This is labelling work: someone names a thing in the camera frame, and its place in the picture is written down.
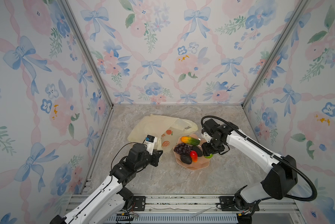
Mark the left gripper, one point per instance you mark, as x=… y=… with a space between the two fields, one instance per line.
x=155 y=156

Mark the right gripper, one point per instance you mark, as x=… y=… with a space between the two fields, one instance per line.
x=205 y=150

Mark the green custard apple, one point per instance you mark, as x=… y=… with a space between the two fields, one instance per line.
x=210 y=156

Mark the green-orange mango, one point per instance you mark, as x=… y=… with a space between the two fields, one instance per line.
x=190 y=140

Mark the red apple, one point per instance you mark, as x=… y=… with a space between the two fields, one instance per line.
x=193 y=156

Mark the yellow plastic bag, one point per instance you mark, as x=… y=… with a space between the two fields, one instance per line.
x=166 y=130

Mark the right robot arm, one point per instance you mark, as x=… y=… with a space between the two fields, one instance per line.
x=280 y=179

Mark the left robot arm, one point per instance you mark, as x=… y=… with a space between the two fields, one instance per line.
x=112 y=195

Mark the dark avocado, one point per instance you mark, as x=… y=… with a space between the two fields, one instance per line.
x=198 y=151
x=186 y=159

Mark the pink scalloped fruit plate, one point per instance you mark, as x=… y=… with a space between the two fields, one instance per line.
x=197 y=162

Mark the purple grape bunch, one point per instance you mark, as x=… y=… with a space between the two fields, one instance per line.
x=183 y=149

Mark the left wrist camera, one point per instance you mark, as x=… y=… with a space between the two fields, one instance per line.
x=150 y=142

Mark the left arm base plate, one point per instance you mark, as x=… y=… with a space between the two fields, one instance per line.
x=137 y=203

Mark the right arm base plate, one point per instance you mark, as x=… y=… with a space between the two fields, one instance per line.
x=232 y=203

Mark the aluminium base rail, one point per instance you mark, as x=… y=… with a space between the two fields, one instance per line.
x=201 y=209

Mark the right aluminium corner post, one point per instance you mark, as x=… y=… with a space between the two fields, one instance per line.
x=286 y=32

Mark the aluminium corner post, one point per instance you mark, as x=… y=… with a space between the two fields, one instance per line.
x=68 y=13
x=286 y=32

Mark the left aluminium corner post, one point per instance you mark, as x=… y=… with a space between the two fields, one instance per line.
x=68 y=13

